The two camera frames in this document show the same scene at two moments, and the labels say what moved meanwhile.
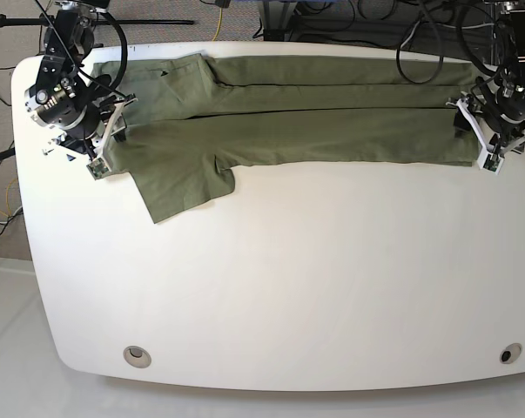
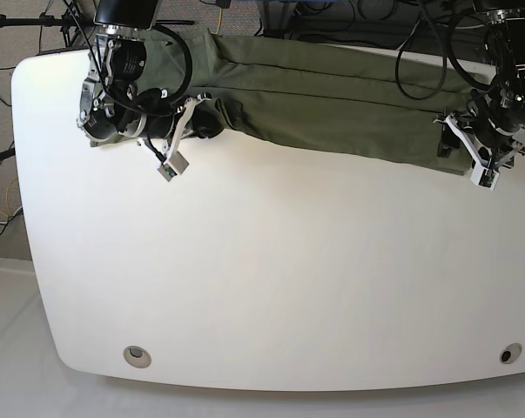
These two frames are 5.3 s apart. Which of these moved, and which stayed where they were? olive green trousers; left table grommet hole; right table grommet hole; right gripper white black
Moved: right gripper white black; olive green trousers
Stayed: left table grommet hole; right table grommet hole
